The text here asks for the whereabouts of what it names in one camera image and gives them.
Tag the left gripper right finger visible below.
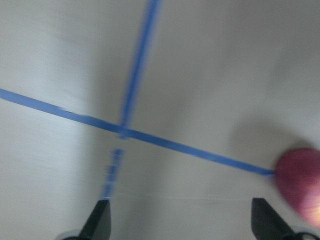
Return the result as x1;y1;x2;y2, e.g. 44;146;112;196
251;198;299;240

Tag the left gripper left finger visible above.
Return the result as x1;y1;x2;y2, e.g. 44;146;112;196
78;200;111;240

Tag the red yellow apple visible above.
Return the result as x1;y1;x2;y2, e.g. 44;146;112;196
274;148;320;228

